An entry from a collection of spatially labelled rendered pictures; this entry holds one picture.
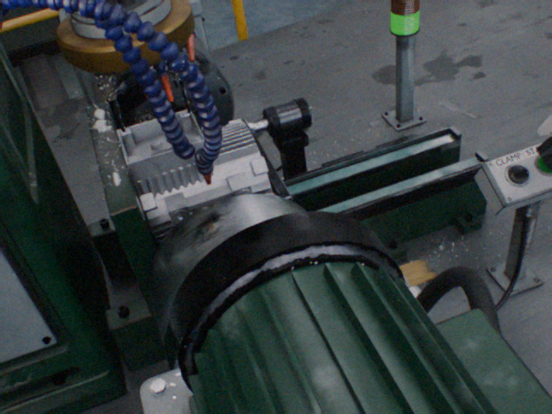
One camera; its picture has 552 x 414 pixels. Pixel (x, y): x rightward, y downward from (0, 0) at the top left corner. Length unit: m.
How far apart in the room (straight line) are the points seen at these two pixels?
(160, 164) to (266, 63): 0.95
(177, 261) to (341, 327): 0.40
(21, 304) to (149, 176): 0.25
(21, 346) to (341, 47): 1.28
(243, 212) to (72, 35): 0.32
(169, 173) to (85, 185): 0.60
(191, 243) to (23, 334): 0.30
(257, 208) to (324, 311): 0.39
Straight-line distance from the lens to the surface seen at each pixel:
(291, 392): 0.36
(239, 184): 0.93
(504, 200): 0.92
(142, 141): 1.01
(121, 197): 0.85
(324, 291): 0.39
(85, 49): 0.81
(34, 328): 0.91
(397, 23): 1.38
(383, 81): 1.68
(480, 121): 1.52
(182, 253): 0.74
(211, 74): 1.17
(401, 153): 1.22
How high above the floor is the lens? 1.65
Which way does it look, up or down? 42 degrees down
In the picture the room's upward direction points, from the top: 10 degrees counter-clockwise
